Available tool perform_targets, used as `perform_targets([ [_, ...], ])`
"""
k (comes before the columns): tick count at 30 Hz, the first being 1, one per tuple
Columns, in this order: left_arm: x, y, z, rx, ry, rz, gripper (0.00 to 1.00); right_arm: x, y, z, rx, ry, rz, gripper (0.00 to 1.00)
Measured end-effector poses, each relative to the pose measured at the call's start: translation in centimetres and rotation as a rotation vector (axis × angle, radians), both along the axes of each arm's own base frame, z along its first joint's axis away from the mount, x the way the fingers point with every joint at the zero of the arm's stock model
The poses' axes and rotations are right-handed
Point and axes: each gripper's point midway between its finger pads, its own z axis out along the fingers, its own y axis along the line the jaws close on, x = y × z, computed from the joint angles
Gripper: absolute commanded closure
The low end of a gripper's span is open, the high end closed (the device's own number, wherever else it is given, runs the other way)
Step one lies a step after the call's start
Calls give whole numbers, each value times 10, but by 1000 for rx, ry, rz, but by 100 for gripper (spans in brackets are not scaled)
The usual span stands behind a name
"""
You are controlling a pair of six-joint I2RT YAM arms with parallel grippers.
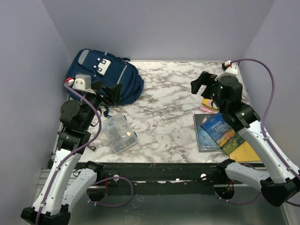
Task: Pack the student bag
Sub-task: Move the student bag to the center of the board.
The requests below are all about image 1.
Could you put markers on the yellow notebook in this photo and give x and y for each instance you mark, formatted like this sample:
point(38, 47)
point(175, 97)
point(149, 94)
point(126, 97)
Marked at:
point(244, 153)

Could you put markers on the aluminium extrusion frame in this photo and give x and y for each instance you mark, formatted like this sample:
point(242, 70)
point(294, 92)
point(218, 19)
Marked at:
point(43, 177)

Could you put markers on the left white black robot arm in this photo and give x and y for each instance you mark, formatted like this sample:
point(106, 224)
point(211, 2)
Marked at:
point(68, 140)

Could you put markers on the clear plastic parts box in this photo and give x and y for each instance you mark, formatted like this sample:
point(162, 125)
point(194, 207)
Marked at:
point(119, 133)

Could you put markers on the pink eraser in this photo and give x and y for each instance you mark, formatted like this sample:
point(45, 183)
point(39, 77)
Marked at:
point(206, 110)

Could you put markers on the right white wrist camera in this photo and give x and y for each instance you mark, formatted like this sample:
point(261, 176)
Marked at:
point(228, 69)

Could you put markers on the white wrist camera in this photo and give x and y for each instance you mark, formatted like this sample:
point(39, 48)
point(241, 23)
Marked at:
point(228, 69)
point(81, 82)

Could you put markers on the metal table clamp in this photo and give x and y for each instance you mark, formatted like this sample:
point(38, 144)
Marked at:
point(91, 147)

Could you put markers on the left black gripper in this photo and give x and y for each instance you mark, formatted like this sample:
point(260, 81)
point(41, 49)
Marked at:
point(114, 92)

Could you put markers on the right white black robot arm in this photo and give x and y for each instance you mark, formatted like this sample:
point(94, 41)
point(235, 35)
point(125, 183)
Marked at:
point(281, 181)

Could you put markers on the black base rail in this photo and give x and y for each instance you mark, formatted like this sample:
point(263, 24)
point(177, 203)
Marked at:
point(97, 180)

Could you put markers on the dark blue hardcover book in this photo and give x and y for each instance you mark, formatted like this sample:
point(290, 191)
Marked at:
point(204, 140)

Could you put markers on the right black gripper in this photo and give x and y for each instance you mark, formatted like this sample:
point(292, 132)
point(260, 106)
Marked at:
point(203, 79)

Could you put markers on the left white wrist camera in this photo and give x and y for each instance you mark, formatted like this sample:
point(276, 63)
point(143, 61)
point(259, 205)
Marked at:
point(81, 82)

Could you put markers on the navy blue student backpack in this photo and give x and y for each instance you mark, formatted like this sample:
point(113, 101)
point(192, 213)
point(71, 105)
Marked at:
point(112, 70)

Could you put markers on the Animal Farm blue book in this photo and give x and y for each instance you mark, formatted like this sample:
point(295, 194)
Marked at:
point(222, 133)

